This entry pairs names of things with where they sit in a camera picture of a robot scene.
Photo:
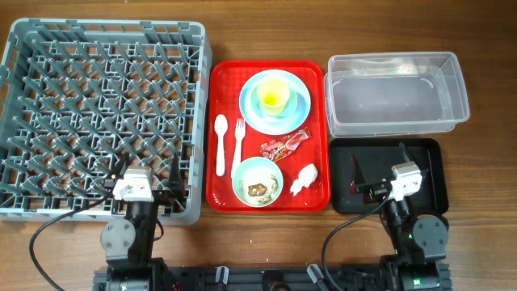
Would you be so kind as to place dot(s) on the white tissue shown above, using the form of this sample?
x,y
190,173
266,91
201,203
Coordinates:
x,y
305,178

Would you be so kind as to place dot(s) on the grey dishwasher rack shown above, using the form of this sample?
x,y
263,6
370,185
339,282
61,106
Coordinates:
x,y
78,95

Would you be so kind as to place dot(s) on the red candy wrapper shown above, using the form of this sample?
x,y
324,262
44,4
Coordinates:
x,y
278,149

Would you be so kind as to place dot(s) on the white plastic fork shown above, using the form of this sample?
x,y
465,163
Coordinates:
x,y
240,132

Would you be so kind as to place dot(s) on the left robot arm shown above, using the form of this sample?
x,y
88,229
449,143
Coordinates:
x,y
128,241

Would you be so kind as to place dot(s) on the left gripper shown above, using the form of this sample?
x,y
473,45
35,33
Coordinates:
x,y
164,197

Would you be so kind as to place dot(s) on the clear plastic bin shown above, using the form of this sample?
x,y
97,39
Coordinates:
x,y
392,94

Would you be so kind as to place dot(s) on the light blue plate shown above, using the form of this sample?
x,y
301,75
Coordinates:
x,y
287,125

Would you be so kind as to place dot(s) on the black plastic tray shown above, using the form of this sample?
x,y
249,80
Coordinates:
x,y
375,157

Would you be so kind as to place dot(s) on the yellow plastic cup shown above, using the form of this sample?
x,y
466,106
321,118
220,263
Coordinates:
x,y
273,95

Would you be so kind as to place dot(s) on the green bowl with food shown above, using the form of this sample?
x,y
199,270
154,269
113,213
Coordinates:
x,y
257,182

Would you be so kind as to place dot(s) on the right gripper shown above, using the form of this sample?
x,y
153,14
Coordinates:
x,y
374,191

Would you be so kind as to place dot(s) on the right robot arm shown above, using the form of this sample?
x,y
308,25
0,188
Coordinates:
x,y
419,239

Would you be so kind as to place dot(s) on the light blue bowl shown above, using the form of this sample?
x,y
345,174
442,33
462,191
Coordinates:
x,y
257,111

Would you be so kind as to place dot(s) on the white plastic spoon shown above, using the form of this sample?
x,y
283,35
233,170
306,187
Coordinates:
x,y
220,127

